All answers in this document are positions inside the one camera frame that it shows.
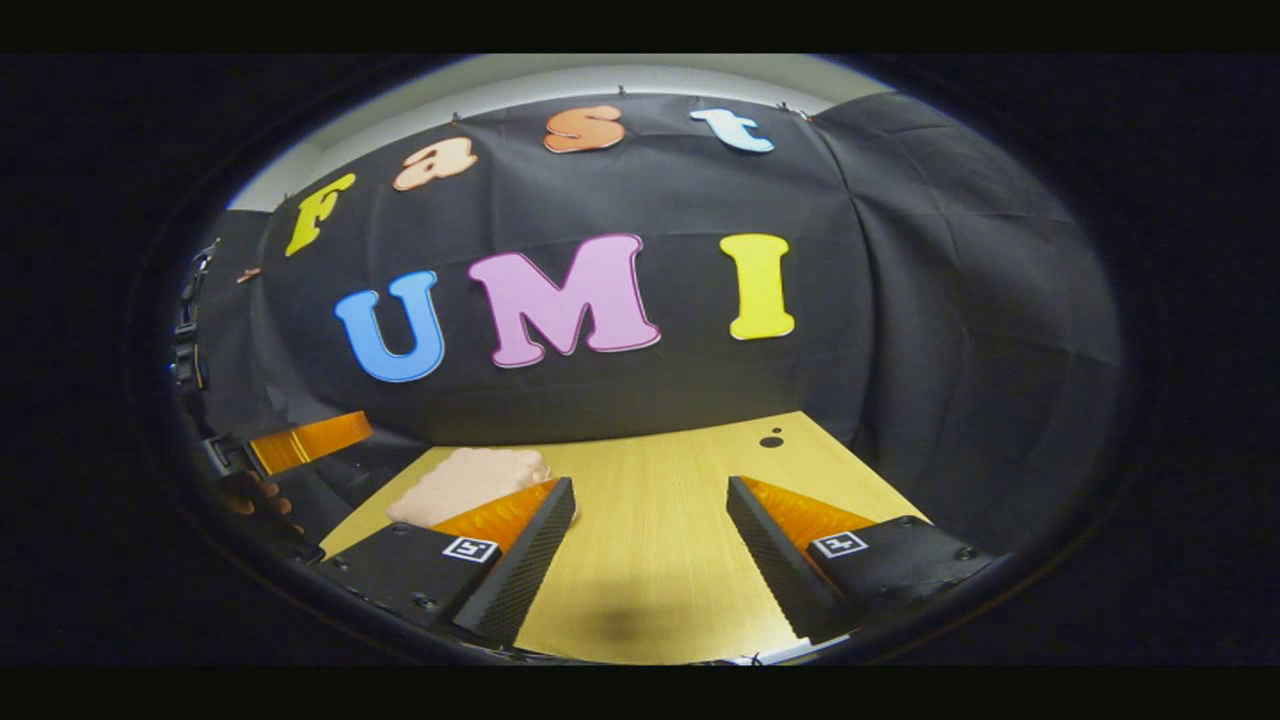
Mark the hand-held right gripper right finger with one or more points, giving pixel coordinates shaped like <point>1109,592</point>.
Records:
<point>775,570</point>

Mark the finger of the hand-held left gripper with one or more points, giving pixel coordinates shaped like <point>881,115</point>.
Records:
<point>310,440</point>

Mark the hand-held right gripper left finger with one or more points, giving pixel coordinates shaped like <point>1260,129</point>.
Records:
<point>525,580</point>

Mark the pink suitcase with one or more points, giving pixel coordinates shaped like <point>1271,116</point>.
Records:
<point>465,480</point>

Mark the black backdrop cloth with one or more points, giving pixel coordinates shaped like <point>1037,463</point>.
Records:
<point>900,300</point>

